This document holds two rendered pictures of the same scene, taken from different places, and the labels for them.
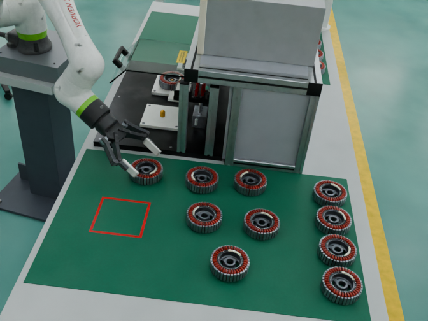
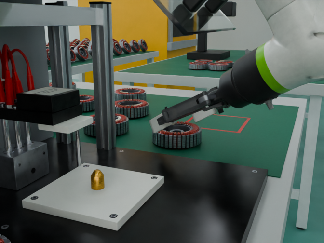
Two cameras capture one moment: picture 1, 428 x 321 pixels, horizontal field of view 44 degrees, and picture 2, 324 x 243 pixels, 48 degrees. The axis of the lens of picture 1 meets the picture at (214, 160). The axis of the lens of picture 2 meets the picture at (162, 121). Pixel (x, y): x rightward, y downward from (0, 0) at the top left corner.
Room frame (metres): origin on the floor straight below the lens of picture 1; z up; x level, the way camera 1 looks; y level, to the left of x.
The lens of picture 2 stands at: (2.14, 0.48, 1.02)
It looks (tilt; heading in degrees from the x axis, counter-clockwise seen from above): 15 degrees down; 201
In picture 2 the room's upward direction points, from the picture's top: straight up
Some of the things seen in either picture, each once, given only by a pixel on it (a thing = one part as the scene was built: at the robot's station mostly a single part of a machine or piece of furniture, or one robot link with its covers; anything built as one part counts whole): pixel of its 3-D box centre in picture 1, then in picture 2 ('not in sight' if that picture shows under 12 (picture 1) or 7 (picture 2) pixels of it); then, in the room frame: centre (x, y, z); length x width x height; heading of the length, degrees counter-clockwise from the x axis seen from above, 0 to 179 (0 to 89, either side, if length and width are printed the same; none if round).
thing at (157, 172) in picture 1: (146, 171); (176, 134); (1.38, 0.23, 0.77); 0.11 x 0.11 x 0.04
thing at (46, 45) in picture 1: (22, 38); not in sight; (2.10, 0.89, 0.86); 0.26 x 0.15 x 0.06; 72
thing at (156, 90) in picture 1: (172, 86); not in sight; (1.95, 0.21, 0.78); 0.15 x 0.15 x 0.01; 88
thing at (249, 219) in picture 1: (261, 223); (79, 103); (1.18, -0.17, 0.77); 0.11 x 0.11 x 0.04
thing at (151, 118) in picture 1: (162, 116); (98, 191); (1.71, 0.22, 0.78); 0.15 x 0.15 x 0.01; 88
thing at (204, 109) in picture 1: (199, 116); (20, 163); (1.71, 0.07, 0.80); 0.08 x 0.05 x 0.06; 178
